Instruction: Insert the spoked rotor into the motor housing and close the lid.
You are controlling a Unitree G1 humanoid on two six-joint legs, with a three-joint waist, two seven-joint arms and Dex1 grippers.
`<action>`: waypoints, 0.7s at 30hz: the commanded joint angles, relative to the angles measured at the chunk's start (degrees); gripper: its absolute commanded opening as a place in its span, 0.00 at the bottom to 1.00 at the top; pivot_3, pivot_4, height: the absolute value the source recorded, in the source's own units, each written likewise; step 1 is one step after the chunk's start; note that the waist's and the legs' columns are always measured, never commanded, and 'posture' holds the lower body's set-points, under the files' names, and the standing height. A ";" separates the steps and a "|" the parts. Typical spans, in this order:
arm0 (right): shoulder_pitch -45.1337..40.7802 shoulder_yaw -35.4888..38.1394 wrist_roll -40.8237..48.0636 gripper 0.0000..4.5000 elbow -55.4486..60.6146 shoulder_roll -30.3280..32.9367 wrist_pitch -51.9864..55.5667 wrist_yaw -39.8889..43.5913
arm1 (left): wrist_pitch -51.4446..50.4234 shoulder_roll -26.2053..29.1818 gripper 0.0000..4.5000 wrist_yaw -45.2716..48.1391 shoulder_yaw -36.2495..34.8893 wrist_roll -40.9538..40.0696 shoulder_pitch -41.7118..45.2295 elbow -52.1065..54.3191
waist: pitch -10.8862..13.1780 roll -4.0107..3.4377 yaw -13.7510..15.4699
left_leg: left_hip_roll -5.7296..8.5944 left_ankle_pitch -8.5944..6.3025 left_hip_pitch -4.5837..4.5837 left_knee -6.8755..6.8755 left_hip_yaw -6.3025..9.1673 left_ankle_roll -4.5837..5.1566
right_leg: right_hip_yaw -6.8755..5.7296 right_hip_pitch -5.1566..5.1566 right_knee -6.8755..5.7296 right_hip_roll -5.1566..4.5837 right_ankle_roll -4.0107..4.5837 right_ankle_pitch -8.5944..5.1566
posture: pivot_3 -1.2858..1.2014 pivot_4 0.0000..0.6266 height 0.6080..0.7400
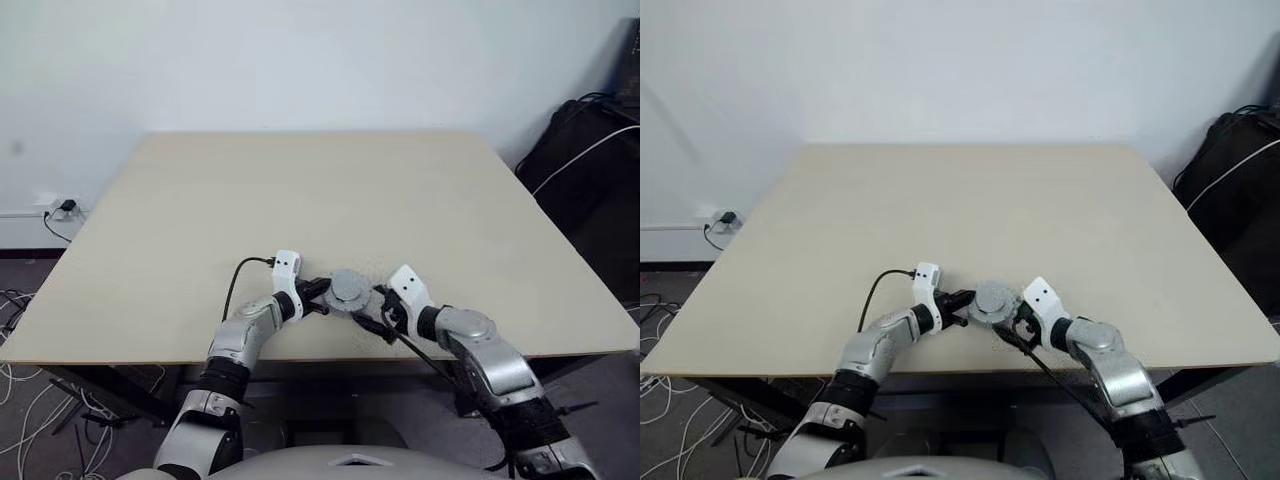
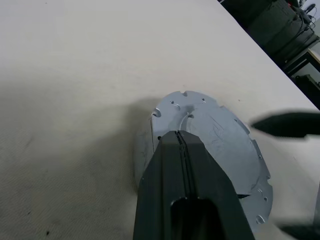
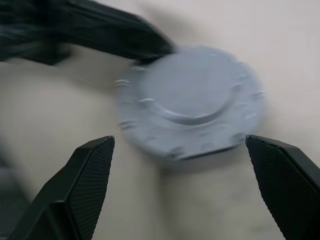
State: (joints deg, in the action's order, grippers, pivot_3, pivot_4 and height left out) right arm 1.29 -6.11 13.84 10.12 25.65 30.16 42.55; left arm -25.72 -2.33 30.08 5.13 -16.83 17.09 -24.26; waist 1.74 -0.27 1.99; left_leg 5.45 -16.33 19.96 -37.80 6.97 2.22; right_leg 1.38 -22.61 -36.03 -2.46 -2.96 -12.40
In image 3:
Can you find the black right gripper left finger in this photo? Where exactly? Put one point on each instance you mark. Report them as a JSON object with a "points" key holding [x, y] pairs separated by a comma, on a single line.
{"points": [[75, 195]]}

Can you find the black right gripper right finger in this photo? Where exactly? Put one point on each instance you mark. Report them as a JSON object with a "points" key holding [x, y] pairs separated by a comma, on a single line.
{"points": [[287, 185]]}

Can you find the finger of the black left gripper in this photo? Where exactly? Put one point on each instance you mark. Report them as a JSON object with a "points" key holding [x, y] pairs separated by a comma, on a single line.
{"points": [[112, 30], [32, 53]]}

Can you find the grey round motor lid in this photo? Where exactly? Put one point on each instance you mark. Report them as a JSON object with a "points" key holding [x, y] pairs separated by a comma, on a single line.
{"points": [[190, 100]]}

